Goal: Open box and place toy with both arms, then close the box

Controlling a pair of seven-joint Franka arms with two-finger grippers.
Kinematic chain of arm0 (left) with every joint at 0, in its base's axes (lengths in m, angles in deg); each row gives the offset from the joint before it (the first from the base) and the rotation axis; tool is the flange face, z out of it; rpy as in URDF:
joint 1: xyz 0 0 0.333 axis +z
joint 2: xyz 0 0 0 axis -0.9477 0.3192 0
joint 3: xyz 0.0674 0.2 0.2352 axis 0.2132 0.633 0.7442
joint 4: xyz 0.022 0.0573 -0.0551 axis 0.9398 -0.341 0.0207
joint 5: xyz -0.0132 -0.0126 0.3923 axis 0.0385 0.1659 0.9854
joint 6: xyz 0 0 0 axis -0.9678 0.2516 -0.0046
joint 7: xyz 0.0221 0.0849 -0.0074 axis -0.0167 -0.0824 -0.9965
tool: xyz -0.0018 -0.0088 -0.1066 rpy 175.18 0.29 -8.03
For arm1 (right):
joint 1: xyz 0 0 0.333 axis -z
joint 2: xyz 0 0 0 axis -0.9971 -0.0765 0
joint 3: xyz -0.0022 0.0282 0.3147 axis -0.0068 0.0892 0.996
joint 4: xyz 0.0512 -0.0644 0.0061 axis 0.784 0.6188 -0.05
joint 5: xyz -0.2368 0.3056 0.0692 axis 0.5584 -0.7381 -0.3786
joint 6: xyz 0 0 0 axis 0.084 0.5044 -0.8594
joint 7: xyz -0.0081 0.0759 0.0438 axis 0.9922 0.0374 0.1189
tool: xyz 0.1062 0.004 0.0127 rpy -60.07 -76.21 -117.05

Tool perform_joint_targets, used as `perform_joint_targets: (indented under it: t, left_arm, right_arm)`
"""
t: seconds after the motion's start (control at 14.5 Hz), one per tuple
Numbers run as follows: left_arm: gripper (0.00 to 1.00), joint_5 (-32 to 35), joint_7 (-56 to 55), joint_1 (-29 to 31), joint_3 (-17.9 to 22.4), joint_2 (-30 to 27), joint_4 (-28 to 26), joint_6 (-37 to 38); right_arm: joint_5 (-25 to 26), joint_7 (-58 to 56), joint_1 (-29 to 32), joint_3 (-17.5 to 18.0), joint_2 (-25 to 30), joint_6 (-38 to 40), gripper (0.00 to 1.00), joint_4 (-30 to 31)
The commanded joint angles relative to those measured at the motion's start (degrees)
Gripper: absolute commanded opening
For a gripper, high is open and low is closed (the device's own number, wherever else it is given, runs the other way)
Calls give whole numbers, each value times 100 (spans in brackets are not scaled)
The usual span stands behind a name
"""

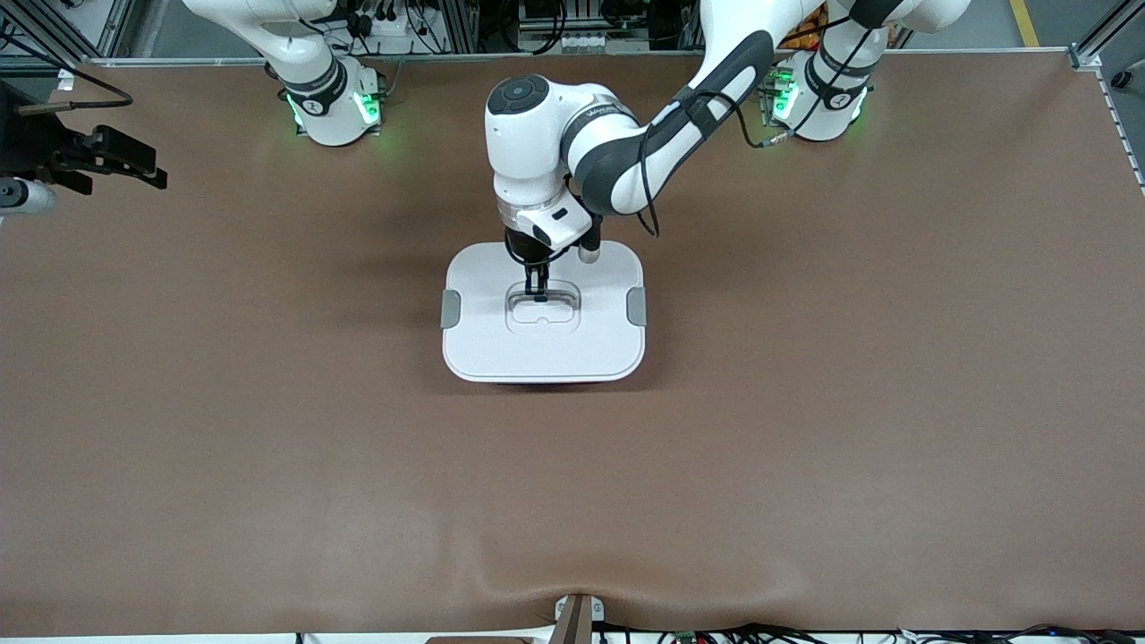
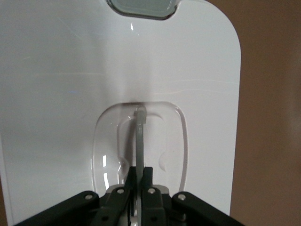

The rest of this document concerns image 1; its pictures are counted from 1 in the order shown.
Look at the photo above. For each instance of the aluminium frame post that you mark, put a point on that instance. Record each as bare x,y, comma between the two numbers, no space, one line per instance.
689,18
1096,40
89,27
461,22

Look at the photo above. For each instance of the camera mount post with bracket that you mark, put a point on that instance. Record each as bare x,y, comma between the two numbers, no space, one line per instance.
577,617

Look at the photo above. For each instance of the white plastic box lid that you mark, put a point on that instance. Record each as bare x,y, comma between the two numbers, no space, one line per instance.
546,349

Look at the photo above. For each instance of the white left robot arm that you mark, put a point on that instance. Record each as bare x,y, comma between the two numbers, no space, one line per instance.
528,143

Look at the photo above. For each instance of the white connector strip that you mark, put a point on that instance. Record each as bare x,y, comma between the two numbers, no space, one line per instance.
590,42

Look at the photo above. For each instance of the aluminium table edge rail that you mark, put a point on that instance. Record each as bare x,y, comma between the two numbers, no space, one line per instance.
447,56

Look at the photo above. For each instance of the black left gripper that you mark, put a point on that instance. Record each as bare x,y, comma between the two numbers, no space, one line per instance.
522,248

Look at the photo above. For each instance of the white power strip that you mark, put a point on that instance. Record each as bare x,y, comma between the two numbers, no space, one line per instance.
385,22

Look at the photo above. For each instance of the brown table mat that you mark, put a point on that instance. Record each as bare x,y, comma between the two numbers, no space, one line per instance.
805,447

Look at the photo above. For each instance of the grey lid latch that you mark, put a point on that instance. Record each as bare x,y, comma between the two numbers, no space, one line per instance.
636,307
451,309

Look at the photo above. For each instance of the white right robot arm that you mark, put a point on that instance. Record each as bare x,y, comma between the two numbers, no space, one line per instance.
326,107

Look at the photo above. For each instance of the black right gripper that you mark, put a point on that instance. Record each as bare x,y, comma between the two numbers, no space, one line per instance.
27,143

